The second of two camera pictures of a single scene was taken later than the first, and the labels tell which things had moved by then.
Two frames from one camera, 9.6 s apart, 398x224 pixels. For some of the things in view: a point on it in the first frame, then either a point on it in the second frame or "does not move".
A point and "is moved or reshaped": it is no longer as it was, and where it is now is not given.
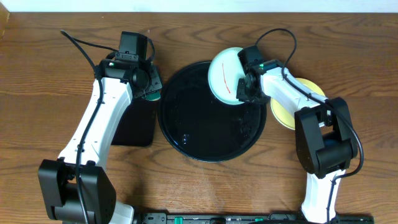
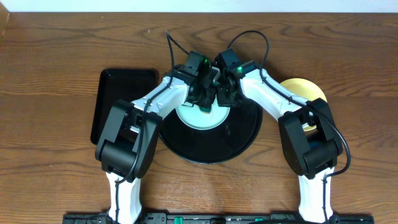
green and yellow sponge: [153, 96] is moved or reshaped
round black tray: [202, 127] does not move
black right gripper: [241, 95] to [221, 100]
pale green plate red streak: [225, 71] is moved or reshaped
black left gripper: [154, 71] to [208, 105]
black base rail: [244, 218] does not move
